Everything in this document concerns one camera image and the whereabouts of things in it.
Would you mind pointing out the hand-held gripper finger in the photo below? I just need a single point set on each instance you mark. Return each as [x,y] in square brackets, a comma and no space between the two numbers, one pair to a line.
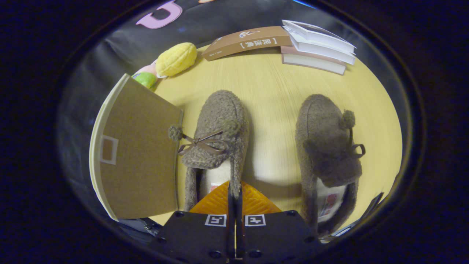
[239,234]
[231,234]

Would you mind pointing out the brown fuzzy shoe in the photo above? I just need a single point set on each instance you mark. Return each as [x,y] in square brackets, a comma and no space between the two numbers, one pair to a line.
[220,113]
[318,117]

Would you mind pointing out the dark cloth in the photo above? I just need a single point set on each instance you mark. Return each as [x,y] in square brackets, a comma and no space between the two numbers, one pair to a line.
[146,225]

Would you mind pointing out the black slanted bar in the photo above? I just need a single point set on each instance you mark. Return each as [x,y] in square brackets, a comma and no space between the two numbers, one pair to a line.
[372,207]

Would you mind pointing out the green and pink plush toy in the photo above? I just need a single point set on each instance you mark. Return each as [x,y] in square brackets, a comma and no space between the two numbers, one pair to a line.
[146,79]

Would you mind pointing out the yellow plush toy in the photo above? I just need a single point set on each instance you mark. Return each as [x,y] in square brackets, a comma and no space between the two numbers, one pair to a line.
[176,58]

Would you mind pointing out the pale pink book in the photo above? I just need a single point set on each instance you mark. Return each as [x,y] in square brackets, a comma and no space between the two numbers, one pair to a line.
[311,64]

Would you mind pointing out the brown book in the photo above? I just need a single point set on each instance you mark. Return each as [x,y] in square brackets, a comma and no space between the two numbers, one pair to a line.
[249,42]

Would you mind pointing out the white book with dark cover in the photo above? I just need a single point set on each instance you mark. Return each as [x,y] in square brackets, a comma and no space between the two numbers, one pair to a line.
[311,33]

